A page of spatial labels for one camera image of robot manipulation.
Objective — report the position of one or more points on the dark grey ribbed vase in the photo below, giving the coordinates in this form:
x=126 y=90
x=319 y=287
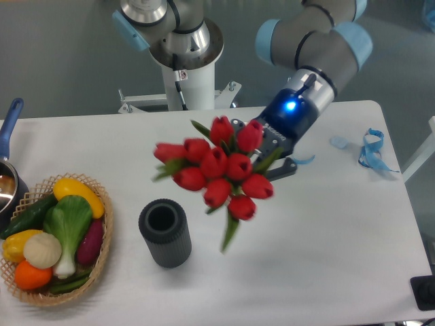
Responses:
x=164 y=227

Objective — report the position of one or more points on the green pea pods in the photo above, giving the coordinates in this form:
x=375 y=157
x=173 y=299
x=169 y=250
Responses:
x=69 y=284

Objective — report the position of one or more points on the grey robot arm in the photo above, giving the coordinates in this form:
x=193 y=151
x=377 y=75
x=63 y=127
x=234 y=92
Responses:
x=324 y=46

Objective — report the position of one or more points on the red tulip bouquet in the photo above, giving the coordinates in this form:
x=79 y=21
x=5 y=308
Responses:
x=219 y=164

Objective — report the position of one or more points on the white frame at right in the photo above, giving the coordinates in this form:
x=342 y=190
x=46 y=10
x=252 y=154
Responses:
x=424 y=152

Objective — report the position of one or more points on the orange tangerine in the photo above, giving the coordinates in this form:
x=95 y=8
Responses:
x=28 y=277

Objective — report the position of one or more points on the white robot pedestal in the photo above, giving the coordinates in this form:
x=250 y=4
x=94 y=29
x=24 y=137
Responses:
x=185 y=89

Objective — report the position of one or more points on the yellow bell pepper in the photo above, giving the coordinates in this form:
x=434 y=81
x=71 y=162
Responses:
x=13 y=246

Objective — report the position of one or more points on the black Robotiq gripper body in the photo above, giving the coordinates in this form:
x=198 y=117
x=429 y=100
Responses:
x=285 y=120

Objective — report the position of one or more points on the woven wicker basket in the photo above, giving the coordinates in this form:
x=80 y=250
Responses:
x=45 y=297

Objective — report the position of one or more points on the curled blue ribbon strip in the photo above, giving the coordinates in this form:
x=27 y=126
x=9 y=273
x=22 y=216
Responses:
x=304 y=161

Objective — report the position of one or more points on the blue handled saucepan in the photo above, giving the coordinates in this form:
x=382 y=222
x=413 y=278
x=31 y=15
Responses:
x=13 y=188

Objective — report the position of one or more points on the green bok choy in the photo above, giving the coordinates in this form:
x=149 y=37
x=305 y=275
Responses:
x=68 y=222

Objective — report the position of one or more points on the white garlic bulb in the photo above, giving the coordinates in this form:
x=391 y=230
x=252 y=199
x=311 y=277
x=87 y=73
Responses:
x=42 y=250

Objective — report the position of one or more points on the black device at edge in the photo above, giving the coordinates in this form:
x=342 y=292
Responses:
x=423 y=291

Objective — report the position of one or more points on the green cucumber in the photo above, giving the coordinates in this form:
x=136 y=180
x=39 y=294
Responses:
x=32 y=218

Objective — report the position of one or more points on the pale blue bottle cap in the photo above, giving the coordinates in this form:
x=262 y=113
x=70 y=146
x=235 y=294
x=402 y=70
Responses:
x=339 y=142

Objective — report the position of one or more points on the purple sweet potato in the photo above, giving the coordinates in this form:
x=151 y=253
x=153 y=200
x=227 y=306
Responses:
x=90 y=247

